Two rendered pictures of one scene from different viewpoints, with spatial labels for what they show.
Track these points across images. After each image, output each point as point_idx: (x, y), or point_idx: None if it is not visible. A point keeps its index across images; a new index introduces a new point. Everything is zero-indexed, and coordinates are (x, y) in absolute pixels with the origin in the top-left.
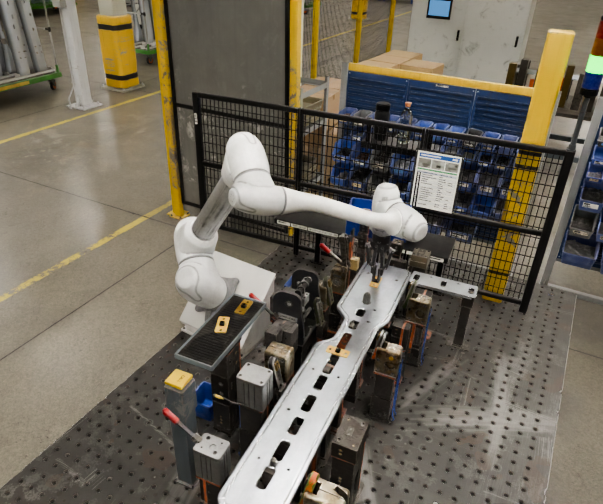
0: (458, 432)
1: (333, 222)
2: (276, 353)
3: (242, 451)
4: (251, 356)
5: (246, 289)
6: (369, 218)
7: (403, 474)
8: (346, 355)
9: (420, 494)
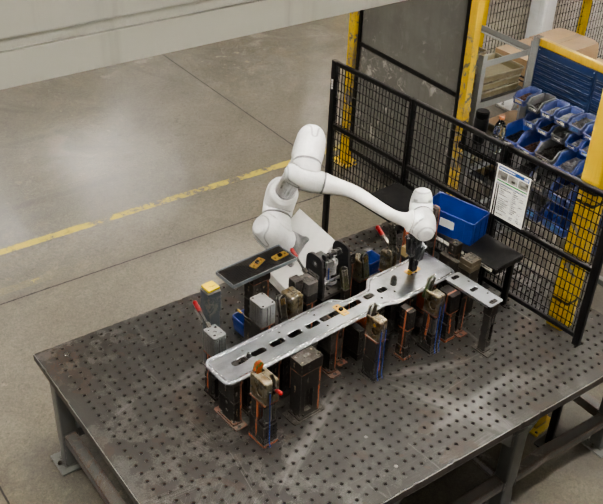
0: (422, 405)
1: None
2: (288, 294)
3: None
4: None
5: (311, 248)
6: (387, 213)
7: (357, 413)
8: (344, 314)
9: (359, 428)
